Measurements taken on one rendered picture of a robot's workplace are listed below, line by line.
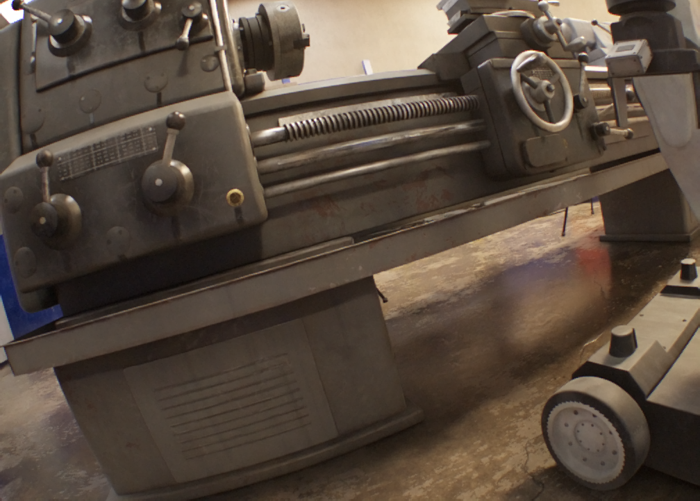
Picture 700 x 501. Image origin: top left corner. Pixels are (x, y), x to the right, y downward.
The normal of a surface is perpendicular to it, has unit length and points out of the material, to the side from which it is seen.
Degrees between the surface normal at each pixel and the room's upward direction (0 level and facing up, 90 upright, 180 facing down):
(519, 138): 90
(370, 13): 90
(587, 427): 90
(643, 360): 45
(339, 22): 90
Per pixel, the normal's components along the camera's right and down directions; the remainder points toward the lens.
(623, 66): -0.69, 0.70
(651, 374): 0.07, -0.69
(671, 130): -0.90, 0.26
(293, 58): 0.37, 0.79
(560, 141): 0.29, 0.00
